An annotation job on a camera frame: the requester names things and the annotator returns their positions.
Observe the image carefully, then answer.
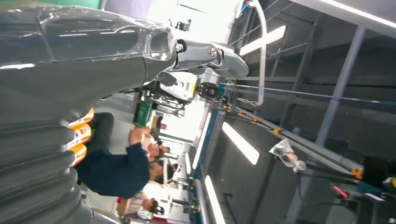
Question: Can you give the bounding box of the orange labelled bottle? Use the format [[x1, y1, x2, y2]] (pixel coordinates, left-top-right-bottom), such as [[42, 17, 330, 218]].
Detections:
[[68, 143, 88, 168], [68, 107, 95, 130], [66, 123, 92, 149]]

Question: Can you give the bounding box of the green box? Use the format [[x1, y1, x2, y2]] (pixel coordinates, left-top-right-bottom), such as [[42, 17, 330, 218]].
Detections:
[[133, 102, 153, 128]]

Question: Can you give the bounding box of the person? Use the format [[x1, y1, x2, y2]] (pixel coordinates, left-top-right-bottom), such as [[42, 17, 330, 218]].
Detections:
[[128, 126, 171, 162], [123, 185, 165, 217], [75, 112, 182, 200]]

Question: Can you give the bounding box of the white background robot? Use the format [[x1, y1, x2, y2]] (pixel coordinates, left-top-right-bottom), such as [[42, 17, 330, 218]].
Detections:
[[144, 71, 221, 119]]

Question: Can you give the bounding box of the long ceiling light panel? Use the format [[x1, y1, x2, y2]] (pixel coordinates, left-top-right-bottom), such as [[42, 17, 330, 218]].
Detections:
[[204, 175, 226, 224], [192, 112, 212, 170], [221, 121, 261, 166], [239, 25, 287, 56], [318, 0, 396, 29]]

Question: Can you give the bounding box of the white curved pipe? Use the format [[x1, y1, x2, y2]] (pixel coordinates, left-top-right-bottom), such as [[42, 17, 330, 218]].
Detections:
[[247, 0, 268, 107]]

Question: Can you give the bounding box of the clear plastic bag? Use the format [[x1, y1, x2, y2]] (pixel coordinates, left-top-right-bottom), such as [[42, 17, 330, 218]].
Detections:
[[269, 138, 307, 173]]

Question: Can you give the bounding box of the black and yellow device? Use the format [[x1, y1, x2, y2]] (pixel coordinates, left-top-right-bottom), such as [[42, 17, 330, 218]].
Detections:
[[351, 156, 396, 198]]

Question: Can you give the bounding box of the grey metal post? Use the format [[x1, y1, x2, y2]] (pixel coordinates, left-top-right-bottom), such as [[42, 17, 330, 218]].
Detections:
[[315, 26, 366, 147]]

